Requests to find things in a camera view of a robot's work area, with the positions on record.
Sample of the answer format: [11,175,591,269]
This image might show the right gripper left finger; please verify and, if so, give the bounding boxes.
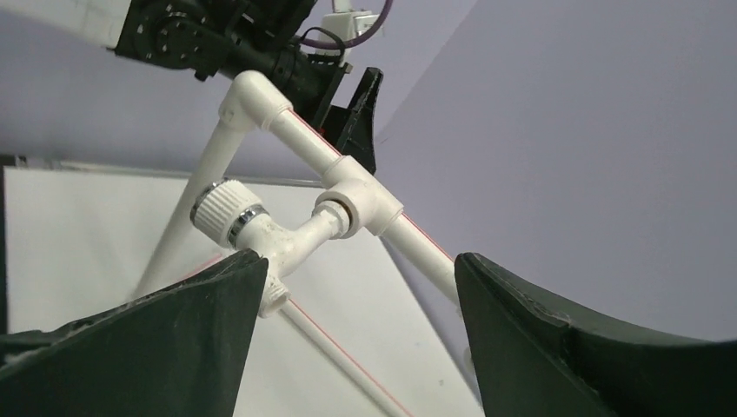
[1,250,269,416]

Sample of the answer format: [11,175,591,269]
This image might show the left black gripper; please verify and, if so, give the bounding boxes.
[270,49,384,175]

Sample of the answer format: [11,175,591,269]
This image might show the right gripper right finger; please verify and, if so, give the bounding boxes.
[455,253,736,416]

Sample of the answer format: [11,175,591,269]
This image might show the white plastic water faucet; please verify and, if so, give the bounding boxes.
[189,179,351,318]

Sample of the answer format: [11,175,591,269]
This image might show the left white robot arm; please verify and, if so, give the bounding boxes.
[1,0,392,173]

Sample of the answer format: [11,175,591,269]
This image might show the white PVC pipe frame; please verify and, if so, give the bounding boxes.
[134,70,458,416]

